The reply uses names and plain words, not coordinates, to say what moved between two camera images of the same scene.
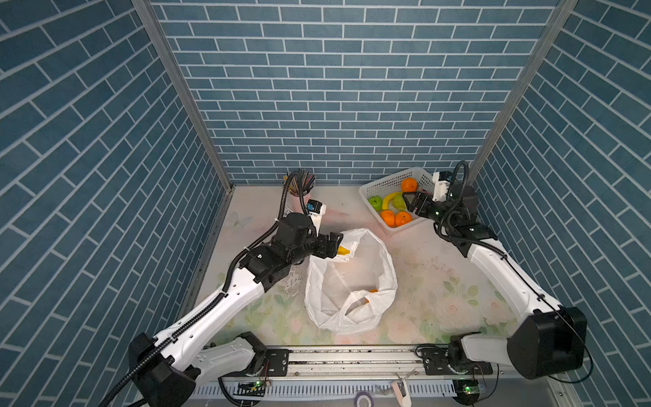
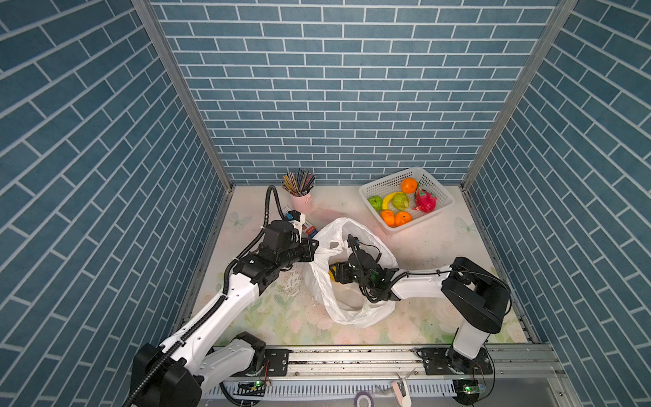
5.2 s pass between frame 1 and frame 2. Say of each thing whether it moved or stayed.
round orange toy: stayed
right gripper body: moved
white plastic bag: moved
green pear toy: stayed
